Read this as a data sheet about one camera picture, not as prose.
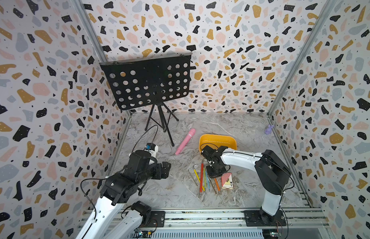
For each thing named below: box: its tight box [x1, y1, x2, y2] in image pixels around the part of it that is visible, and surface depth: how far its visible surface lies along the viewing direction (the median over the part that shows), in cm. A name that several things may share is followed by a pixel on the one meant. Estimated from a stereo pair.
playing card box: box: [221, 172, 234, 189], surface depth 87 cm
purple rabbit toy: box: [264, 123, 275, 135], surface depth 111 cm
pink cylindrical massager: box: [175, 128, 196, 156], surface depth 105 cm
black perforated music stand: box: [99, 52, 193, 147], surface depth 75 cm
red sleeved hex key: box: [199, 158, 207, 193], surface depth 89 cm
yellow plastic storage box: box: [198, 133, 238, 154], surface depth 102 cm
